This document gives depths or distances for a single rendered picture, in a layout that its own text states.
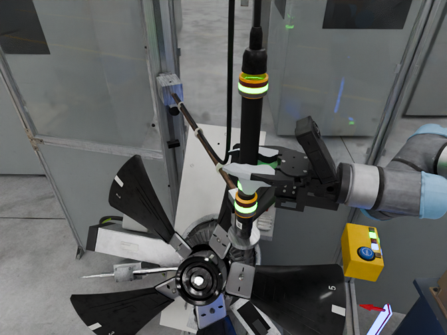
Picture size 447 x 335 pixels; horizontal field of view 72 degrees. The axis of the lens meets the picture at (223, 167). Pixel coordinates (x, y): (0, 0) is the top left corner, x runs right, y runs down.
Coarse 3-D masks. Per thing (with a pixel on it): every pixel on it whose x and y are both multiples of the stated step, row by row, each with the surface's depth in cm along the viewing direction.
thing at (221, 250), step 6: (216, 228) 83; (216, 234) 82; (222, 234) 80; (210, 240) 83; (222, 240) 79; (228, 240) 77; (210, 246) 82; (216, 246) 80; (222, 246) 78; (228, 246) 76; (216, 252) 79; (222, 252) 77; (222, 258) 76
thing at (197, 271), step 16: (192, 256) 75; (208, 256) 75; (176, 272) 75; (192, 272) 74; (208, 272) 73; (224, 272) 75; (176, 288) 74; (192, 288) 74; (208, 288) 73; (224, 288) 83; (192, 304) 73
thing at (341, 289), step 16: (256, 272) 79; (272, 272) 80; (288, 272) 80; (304, 272) 80; (320, 272) 80; (336, 272) 79; (256, 288) 76; (272, 288) 76; (288, 288) 76; (304, 288) 77; (320, 288) 77; (256, 304) 73; (272, 304) 73; (288, 304) 74; (304, 304) 74; (320, 304) 74; (336, 304) 75; (288, 320) 72; (304, 320) 72; (320, 320) 72; (336, 320) 73
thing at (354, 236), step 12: (348, 228) 106; (360, 228) 106; (348, 240) 103; (360, 240) 102; (348, 252) 100; (348, 264) 98; (360, 264) 96; (372, 264) 95; (348, 276) 101; (360, 276) 100; (372, 276) 98
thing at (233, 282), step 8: (232, 264) 81; (240, 264) 81; (232, 272) 79; (240, 272) 80; (248, 272) 80; (232, 280) 77; (240, 280) 78; (248, 280) 78; (232, 288) 76; (240, 288) 76; (248, 288) 76; (248, 296) 74
